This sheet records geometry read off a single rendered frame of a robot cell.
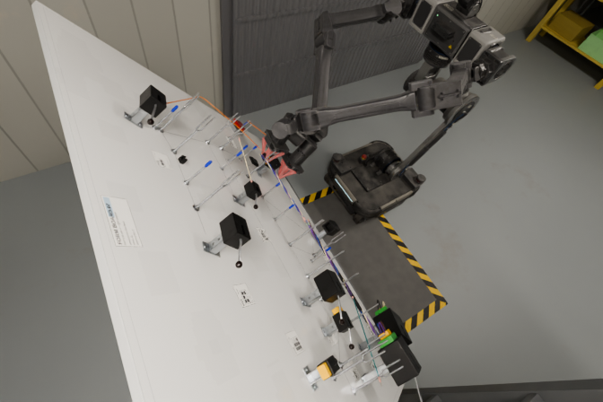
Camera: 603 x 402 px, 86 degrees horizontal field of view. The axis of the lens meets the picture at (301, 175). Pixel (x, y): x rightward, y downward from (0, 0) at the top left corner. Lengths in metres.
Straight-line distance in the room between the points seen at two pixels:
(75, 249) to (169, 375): 2.03
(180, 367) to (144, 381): 0.06
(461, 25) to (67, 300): 2.48
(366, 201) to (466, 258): 0.93
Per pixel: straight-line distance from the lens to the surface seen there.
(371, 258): 2.46
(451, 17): 1.66
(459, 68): 1.42
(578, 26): 5.86
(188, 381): 0.55
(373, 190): 2.45
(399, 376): 0.99
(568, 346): 3.12
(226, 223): 0.69
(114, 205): 0.63
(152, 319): 0.55
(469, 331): 2.66
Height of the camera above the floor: 2.15
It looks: 54 degrees down
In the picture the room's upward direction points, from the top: 17 degrees clockwise
